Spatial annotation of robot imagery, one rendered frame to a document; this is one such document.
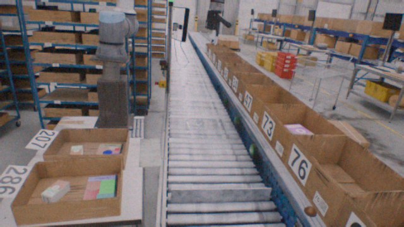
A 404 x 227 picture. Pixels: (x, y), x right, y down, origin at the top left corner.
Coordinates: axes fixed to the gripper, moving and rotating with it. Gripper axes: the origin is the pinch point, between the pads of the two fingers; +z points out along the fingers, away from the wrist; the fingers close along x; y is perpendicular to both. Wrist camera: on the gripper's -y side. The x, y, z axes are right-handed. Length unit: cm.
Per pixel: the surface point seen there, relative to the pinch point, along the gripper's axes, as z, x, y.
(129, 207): 61, 83, 43
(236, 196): 57, 80, -4
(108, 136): 58, 30, 61
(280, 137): 34, 63, -28
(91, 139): 60, 30, 71
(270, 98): 36, -5, -52
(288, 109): 30, 34, -45
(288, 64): 78, -442, -307
